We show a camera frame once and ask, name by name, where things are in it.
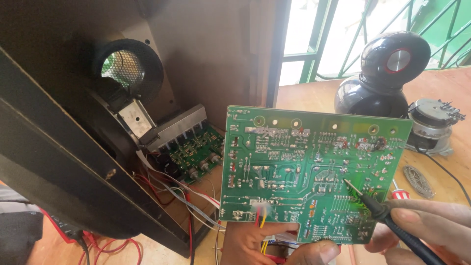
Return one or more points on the person's right hand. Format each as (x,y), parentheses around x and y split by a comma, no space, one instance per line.
(441,228)

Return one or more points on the person's left hand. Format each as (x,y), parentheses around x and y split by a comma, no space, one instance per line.
(246,244)

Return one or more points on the black multimeter probe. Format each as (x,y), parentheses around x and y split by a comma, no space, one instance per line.
(390,217)

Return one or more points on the green printed circuit board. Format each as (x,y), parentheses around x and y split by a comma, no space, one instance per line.
(294,162)

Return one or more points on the green amplifier circuit board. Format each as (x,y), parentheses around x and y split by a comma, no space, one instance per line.
(195,151)

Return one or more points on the silver bare speaker driver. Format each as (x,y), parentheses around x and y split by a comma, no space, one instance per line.
(430,121)

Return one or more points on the red multimeter lead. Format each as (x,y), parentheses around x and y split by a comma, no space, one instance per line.
(121,244)

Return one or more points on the aluminium heat sink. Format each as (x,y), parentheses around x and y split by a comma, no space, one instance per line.
(176,127)

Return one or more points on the black multimeter lead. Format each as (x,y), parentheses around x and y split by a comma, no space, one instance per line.
(84,244)

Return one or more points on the black round speaker silver cone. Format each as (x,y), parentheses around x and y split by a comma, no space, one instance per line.
(395,59)

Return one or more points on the red multimeter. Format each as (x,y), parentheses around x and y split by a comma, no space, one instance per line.
(60,226)

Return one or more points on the black speaker driver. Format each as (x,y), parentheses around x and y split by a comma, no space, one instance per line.
(147,73)

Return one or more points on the green window grille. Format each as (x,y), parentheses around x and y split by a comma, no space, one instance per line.
(320,40)

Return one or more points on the grey and black cloth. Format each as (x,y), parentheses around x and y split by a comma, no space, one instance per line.
(18,228)

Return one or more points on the brown wooden speaker cabinet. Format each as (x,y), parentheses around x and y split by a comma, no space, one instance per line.
(55,110)

